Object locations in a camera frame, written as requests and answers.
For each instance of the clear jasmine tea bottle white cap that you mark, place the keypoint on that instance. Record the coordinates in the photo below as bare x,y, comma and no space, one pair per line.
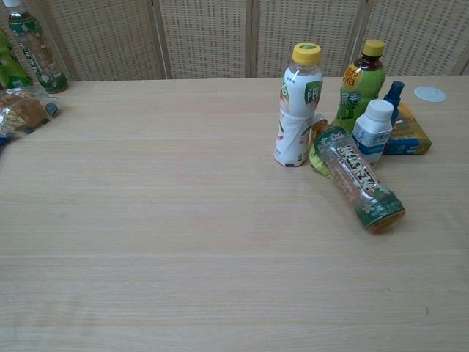
36,55
357,172

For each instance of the white bottle yellow cap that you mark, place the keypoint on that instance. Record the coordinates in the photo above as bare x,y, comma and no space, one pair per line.
295,124

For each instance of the green snack packet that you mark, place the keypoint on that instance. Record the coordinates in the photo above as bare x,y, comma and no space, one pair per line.
318,163

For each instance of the small white bottle blue label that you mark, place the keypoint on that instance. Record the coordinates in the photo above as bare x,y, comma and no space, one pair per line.
372,135

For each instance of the green label tea bottle yellow cap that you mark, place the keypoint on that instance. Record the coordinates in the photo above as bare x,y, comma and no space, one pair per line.
361,91

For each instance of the colourful orange blue box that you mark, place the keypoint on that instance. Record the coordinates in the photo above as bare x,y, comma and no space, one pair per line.
408,135

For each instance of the blue plastic bottle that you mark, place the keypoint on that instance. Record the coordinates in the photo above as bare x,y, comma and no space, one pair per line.
395,93

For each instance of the bread in clear plastic bag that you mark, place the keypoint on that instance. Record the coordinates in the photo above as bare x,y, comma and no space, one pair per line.
23,110

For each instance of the blue object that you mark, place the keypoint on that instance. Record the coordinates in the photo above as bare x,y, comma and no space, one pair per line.
1,142

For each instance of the woven folding screen wooden frame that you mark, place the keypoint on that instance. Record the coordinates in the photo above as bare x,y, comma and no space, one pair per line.
205,36

